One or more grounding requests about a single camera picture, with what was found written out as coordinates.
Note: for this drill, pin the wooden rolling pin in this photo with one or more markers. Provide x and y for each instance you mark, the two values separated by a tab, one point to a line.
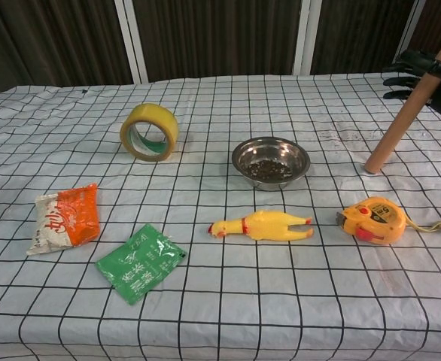
397	124

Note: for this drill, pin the metal bowl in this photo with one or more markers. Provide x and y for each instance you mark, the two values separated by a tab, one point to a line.
271	165

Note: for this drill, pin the orange tape measure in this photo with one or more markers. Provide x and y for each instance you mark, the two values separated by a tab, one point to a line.
378	222

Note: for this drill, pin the yellow rubber chicken toy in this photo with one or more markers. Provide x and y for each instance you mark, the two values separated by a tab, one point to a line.
265	225

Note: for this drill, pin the yellow tape roll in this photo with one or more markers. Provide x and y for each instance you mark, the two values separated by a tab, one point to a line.
164	120

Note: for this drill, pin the white black checkered tablecloth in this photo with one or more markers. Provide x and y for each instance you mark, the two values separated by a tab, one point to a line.
220	301

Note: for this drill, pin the green tea packet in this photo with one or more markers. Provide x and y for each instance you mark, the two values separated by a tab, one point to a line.
137	267

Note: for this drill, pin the orange white snack packet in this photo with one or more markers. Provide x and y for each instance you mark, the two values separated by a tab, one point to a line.
77	218

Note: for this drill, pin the white double partition post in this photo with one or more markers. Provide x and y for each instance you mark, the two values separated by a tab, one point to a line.
132	41

